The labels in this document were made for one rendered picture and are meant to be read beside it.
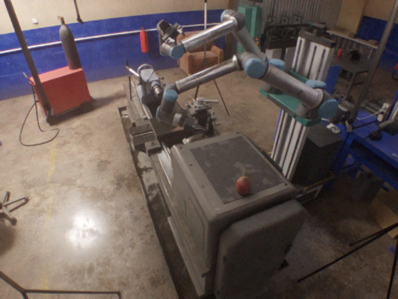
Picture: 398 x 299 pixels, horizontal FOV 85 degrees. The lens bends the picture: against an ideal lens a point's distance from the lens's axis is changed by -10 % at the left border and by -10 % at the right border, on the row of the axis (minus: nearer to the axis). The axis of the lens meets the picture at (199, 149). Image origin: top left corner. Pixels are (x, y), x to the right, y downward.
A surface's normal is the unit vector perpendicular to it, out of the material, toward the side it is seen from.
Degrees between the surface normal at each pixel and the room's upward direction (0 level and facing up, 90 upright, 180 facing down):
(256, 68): 87
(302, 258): 0
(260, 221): 0
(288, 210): 0
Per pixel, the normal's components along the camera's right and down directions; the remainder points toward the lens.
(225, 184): 0.00, -0.77
